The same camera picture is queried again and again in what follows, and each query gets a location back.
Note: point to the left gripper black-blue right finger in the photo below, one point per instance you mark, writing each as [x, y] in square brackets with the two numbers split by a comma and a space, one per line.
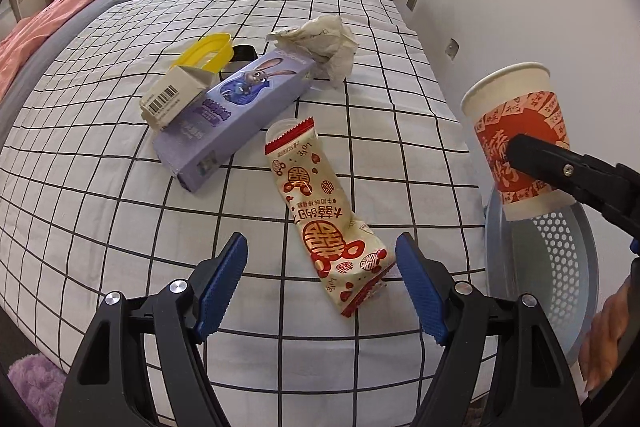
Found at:
[531, 384]

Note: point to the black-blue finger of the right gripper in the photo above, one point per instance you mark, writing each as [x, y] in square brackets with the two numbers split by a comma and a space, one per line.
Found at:
[611, 190]

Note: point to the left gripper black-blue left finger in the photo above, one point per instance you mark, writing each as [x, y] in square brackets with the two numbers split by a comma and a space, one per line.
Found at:
[108, 384]

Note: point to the red white paper cup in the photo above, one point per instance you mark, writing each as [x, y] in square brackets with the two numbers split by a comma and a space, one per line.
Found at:
[518, 121]

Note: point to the red cream snack wrapper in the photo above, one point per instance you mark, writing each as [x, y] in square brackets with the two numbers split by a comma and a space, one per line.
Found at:
[349, 258]

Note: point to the small white barcode box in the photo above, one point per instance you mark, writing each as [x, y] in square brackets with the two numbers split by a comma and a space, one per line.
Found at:
[176, 90]

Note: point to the grey perforated trash basket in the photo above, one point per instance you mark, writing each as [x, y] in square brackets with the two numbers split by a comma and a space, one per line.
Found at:
[552, 257]

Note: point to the person's right hand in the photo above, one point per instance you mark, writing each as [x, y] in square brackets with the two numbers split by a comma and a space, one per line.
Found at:
[598, 356]

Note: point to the purple fluffy rug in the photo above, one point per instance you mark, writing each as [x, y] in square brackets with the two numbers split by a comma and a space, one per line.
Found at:
[39, 383]

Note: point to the purple rabbit cartoon box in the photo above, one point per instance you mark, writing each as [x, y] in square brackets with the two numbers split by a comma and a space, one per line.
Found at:
[210, 130]

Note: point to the white black grid bedsheet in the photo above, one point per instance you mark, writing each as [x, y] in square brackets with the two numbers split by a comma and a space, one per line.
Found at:
[86, 208]

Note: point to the crumpled white paper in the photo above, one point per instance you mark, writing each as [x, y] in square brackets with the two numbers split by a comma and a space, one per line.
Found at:
[327, 40]

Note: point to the small black object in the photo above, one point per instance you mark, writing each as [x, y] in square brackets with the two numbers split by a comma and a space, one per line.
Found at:
[244, 53]

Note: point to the wall socket near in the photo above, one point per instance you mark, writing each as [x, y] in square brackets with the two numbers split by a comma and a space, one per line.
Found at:
[452, 49]

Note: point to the wall socket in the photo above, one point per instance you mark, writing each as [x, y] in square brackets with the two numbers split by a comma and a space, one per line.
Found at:
[452, 49]
[411, 5]

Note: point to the wall socket far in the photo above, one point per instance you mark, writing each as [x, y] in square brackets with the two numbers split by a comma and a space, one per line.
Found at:
[411, 5]

